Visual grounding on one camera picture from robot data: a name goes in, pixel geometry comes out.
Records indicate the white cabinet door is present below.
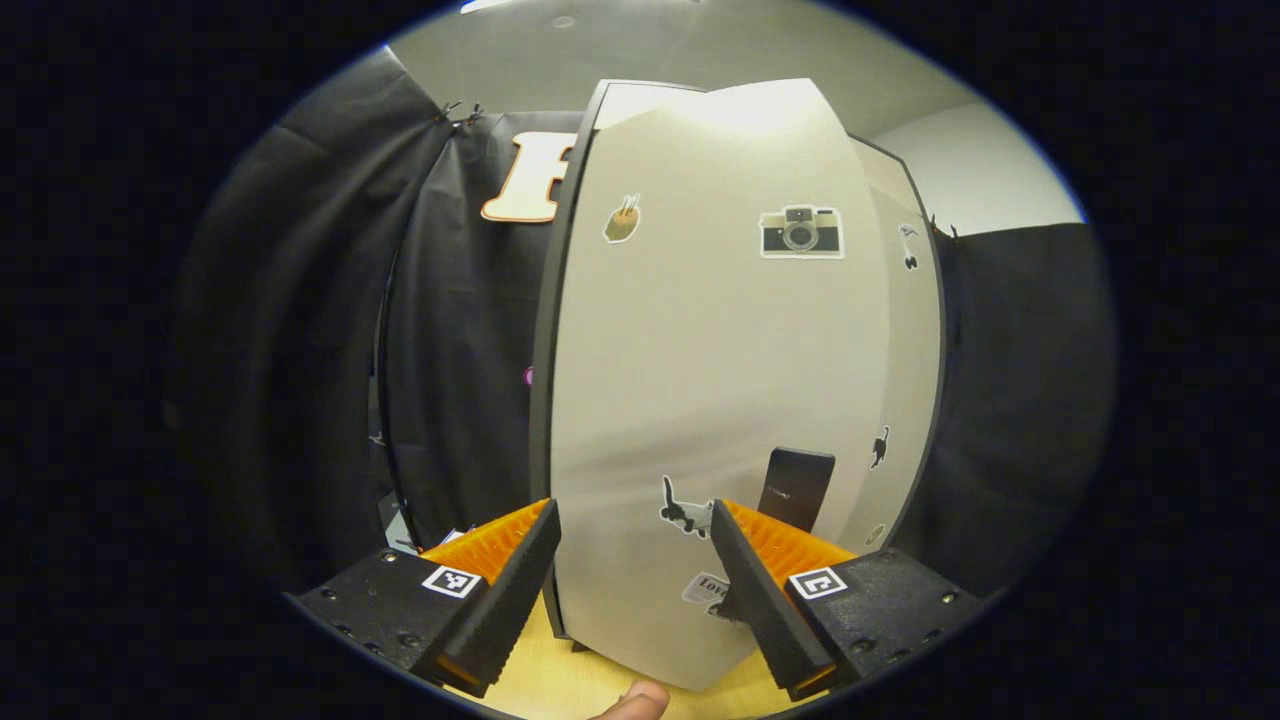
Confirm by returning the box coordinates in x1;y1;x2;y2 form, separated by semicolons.
548;78;891;693
848;138;943;549

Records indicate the black door handle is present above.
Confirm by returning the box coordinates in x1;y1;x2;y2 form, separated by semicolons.
757;447;837;534

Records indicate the black backdrop cloth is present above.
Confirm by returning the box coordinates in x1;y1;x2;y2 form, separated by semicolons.
165;45;1116;601

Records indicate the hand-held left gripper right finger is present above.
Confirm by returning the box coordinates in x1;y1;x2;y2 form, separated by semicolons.
708;498;986;703

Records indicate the white cabinet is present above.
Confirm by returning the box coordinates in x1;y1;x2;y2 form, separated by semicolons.
528;78;946;693

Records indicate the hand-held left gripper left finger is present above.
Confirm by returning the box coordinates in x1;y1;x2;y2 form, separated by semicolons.
285;497;563;699

